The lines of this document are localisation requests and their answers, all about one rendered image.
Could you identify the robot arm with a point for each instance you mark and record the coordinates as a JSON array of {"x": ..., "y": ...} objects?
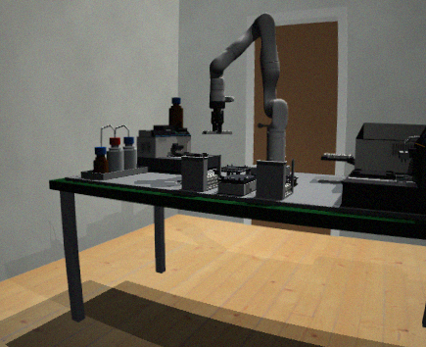
[{"x": 277, "y": 109}]

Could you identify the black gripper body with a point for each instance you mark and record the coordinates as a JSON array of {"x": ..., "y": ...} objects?
[{"x": 217, "y": 105}]

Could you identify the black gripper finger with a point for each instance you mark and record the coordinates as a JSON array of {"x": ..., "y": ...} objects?
[
  {"x": 214, "y": 123},
  {"x": 219, "y": 120}
]

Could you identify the brown glass bottle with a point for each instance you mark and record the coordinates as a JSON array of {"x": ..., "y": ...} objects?
[
  {"x": 176, "y": 116},
  {"x": 100, "y": 167}
]

